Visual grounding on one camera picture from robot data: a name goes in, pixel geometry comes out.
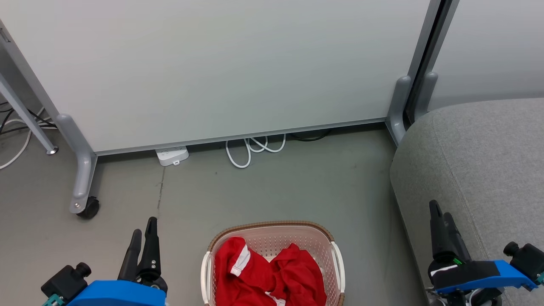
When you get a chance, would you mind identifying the grey partition foot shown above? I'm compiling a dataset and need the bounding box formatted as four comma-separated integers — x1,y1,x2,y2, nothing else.
55,113,99,214
414,71,438,122
386,76,412,147

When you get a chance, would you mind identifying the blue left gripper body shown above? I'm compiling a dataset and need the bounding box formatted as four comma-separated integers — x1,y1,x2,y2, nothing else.
66,280,167,306

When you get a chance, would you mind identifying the black caster wheel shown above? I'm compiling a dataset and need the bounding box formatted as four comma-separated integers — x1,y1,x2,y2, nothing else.
76,196,100,220

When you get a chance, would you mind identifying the thin black floor cable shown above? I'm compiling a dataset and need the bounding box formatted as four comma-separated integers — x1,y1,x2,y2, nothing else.
289,129,333,142

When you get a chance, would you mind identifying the grey metal table leg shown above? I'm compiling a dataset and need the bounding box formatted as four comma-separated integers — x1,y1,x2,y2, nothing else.
0,72,59,156

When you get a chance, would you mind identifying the black cable bundle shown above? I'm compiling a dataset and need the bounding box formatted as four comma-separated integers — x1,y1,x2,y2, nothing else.
0,101,58,136

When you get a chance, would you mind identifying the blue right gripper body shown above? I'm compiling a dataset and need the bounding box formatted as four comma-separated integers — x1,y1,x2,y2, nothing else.
426,254,538,306

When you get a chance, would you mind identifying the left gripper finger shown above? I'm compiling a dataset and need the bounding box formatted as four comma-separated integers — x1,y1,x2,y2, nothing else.
136,217,167,294
118,229,143,281

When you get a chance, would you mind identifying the white floor cable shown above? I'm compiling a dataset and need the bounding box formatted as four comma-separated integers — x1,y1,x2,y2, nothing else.
0,108,58,170

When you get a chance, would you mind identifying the white power strip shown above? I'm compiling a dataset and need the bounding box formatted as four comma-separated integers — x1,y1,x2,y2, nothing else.
155,147,190,167

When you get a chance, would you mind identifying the grey fabric sofa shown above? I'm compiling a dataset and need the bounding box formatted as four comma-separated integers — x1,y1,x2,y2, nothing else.
390,99,544,306

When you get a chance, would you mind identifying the white looped cable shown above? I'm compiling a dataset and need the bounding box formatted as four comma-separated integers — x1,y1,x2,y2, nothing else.
225,134,287,169

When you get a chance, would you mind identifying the red and white garment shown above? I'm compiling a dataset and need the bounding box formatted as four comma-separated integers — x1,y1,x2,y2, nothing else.
215,237,328,306

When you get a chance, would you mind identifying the white plastic laundry basket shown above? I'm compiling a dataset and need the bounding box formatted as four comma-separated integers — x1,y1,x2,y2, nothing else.
201,220,346,306

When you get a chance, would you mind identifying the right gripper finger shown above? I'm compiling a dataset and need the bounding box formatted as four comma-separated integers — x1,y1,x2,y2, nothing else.
443,212,471,261
429,200,451,255

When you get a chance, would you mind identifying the large white partition panel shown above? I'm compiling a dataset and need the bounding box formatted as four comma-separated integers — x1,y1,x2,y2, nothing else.
0,0,442,156

